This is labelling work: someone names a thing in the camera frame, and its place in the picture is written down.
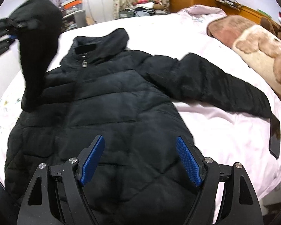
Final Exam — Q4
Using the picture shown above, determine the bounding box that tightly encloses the black puffer jacket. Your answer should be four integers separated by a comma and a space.
4, 0, 281, 225

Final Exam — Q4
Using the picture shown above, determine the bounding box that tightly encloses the pile of clothes by curtain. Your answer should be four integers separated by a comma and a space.
118, 0, 170, 19

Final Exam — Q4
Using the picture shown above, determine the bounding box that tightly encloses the wooden bookshelf with items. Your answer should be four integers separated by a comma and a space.
61, 0, 88, 33

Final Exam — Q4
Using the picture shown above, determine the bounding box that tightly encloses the black phone on bed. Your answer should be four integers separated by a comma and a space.
268, 114, 281, 159

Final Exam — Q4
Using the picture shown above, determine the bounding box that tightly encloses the brown beige plush blanket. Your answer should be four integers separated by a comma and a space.
207, 15, 281, 100

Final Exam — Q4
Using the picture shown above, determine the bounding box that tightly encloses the wooden headboard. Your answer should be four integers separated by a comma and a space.
214, 0, 271, 24

